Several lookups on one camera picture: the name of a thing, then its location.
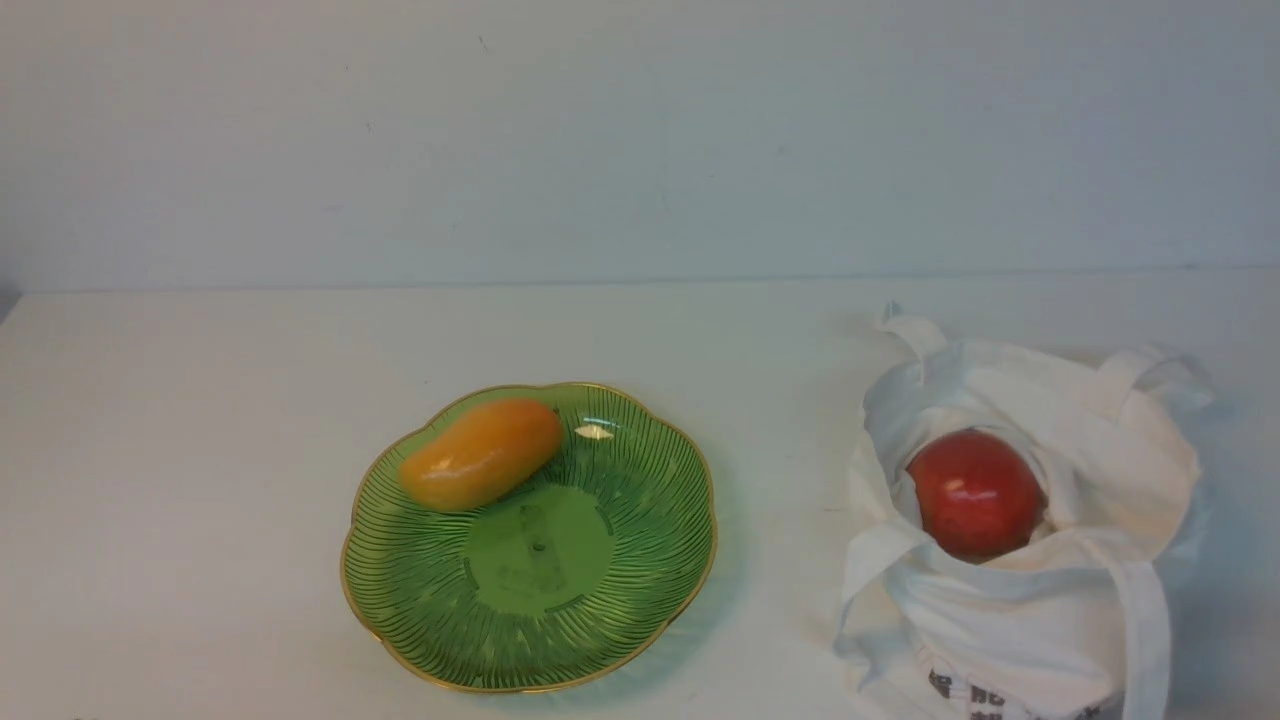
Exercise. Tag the red apple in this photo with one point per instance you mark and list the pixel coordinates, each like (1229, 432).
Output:
(979, 498)

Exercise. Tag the white cloth tote bag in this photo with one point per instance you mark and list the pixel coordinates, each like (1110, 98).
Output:
(1074, 624)

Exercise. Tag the orange mango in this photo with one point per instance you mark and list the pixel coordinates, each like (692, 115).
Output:
(483, 455)

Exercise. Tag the green glass plate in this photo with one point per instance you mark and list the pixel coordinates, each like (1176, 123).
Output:
(564, 580)

